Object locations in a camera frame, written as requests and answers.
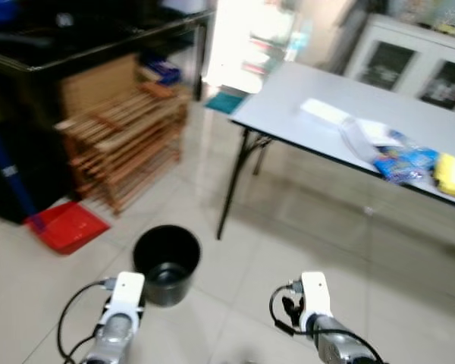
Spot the blue snack packet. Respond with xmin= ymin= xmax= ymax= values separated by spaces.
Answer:
xmin=373 ymin=148 xmax=441 ymax=184

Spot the black desk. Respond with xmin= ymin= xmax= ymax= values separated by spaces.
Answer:
xmin=0 ymin=8 xmax=213 ymax=224

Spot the black round rubbish bin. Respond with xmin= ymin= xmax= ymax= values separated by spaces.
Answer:
xmin=133 ymin=224 xmax=202 ymax=307

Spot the white paper bag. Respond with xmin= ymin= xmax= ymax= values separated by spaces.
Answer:
xmin=340 ymin=118 xmax=404 ymax=164

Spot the plain white flat box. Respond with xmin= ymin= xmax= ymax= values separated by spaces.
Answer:
xmin=300 ymin=99 xmax=353 ymax=126

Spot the large flat cardboard box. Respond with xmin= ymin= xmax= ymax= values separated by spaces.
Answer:
xmin=59 ymin=53 xmax=141 ymax=115

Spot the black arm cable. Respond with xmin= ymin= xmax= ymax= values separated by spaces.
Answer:
xmin=270 ymin=279 xmax=384 ymax=364
xmin=57 ymin=278 xmax=118 ymax=364

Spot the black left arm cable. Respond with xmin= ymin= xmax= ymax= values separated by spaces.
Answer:
xmin=57 ymin=278 xmax=118 ymax=364

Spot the grey folding table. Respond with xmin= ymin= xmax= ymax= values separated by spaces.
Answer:
xmin=216 ymin=61 xmax=455 ymax=240

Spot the red dustpan with blue handle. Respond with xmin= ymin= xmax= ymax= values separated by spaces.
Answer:
xmin=0 ymin=125 xmax=111 ymax=255

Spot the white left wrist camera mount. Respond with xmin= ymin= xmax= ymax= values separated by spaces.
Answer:
xmin=106 ymin=271 xmax=146 ymax=323

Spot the yellow printed box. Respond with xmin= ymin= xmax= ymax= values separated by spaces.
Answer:
xmin=434 ymin=154 xmax=455 ymax=202

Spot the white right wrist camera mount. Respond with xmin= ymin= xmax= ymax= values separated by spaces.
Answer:
xmin=300 ymin=271 xmax=333 ymax=331

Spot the dark blue printed box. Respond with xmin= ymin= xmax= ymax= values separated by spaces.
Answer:
xmin=140 ymin=57 xmax=181 ymax=86

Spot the wooden slatted shoe rack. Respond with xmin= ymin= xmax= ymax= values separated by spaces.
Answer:
xmin=55 ymin=80 xmax=189 ymax=215

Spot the white cabinet with glass doors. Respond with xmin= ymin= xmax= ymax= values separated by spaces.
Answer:
xmin=343 ymin=14 xmax=455 ymax=115

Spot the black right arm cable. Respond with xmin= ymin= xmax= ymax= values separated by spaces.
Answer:
xmin=270 ymin=279 xmax=384 ymax=364

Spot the teal floor mat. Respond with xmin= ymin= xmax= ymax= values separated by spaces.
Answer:
xmin=205 ymin=91 xmax=247 ymax=115

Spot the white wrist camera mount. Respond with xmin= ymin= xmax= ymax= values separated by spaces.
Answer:
xmin=300 ymin=271 xmax=333 ymax=331
xmin=106 ymin=271 xmax=146 ymax=323

